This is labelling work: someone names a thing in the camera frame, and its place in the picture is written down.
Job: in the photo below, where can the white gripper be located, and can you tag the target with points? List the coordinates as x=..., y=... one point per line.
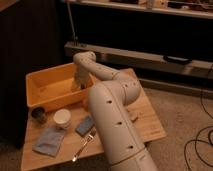
x=81, y=79

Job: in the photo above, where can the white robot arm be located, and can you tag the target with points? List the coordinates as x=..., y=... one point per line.
x=107, y=100

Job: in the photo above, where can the white paper cup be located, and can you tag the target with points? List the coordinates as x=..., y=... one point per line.
x=62, y=118

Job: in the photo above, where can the yellow plastic bin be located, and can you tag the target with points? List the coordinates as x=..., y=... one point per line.
x=51, y=88

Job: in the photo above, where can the metal pole stand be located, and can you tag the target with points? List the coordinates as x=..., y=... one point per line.
x=74, y=37

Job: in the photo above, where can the blue sponge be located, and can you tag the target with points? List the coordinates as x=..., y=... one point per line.
x=84, y=126

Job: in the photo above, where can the blue folded cloth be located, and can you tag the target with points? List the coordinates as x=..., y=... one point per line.
x=49, y=141

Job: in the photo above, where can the black device on shelf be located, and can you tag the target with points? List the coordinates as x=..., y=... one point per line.
x=177, y=61

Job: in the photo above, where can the low wooden shelf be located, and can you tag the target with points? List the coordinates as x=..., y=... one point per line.
x=142, y=60

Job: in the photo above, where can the upper shelf board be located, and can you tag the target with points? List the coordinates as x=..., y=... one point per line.
x=131, y=7

